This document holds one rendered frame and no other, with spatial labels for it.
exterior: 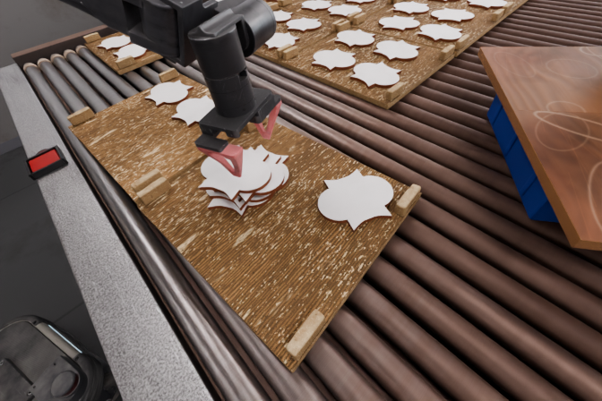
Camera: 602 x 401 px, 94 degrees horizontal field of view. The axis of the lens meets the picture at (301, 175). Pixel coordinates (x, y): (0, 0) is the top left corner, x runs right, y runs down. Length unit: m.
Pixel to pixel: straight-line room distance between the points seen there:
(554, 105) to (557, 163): 0.15
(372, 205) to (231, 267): 0.25
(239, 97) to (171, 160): 0.34
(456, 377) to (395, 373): 0.07
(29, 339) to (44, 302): 0.43
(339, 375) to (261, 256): 0.19
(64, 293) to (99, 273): 1.36
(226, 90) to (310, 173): 0.26
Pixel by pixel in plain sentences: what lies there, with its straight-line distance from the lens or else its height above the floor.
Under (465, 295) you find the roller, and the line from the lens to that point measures 0.49.
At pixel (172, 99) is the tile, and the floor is 0.95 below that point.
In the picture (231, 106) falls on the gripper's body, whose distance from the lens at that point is 0.39.
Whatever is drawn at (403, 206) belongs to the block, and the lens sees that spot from 0.49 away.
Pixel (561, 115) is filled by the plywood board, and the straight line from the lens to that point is 0.63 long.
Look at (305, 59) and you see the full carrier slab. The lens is 0.98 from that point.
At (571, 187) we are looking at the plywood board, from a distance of 0.50.
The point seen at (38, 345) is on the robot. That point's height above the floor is 0.24.
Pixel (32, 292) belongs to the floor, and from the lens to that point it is 2.09.
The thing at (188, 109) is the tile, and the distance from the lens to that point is 0.82.
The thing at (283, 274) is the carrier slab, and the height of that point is 0.94.
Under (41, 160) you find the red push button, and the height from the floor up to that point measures 0.93.
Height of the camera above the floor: 1.34
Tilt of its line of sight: 47 degrees down
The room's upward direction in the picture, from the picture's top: 7 degrees counter-clockwise
